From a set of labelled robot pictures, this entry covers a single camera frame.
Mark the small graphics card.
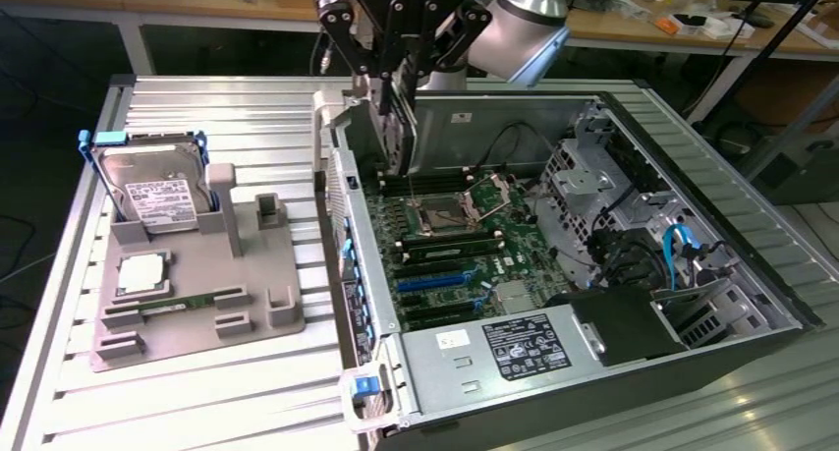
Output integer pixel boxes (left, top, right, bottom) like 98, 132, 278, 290
350, 52, 421, 178

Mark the open black PC case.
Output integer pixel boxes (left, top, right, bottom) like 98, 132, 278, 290
311, 89, 826, 451

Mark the orange white small box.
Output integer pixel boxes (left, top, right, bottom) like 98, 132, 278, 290
653, 11, 754, 42

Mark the metal socket cover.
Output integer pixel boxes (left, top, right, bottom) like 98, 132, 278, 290
460, 182, 513, 222

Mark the silver disk bay cage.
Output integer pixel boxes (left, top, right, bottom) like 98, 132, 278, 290
540, 111, 662, 288

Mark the CPU socket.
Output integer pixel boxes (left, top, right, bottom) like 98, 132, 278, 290
409, 195, 477, 237

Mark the hard disk drive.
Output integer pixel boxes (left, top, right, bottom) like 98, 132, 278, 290
75, 129, 209, 216

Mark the silver hard disk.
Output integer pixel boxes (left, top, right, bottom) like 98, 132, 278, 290
97, 143, 215, 236

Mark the green motherboard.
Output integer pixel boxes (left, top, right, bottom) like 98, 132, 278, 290
362, 168, 572, 332

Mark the black tripod pole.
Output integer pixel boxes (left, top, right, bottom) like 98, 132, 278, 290
684, 0, 828, 126

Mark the grey parts rack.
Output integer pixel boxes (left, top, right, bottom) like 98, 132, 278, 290
87, 163, 309, 373

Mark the silver chipset heat sink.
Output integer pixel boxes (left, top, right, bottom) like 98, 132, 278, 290
494, 281, 546, 310

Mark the silver CPU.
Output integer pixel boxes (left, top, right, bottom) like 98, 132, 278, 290
114, 254, 170, 295

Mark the black box on floor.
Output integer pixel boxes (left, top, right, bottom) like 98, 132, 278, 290
752, 139, 839, 206

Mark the black air shroud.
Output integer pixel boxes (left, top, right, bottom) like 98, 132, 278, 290
541, 283, 690, 368

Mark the silver power supply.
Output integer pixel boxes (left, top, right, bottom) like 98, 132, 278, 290
397, 307, 608, 419

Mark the blue case latch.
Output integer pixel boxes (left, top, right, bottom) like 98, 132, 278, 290
349, 375, 381, 402

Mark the thin robot cable with plug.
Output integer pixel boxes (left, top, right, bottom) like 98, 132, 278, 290
310, 30, 337, 78

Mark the dark looped wire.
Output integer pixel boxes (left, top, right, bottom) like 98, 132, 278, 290
488, 121, 553, 172

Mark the black wire bundle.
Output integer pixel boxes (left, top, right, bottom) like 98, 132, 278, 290
581, 224, 728, 300

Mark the blue wire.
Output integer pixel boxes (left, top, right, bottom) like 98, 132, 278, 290
660, 222, 706, 293

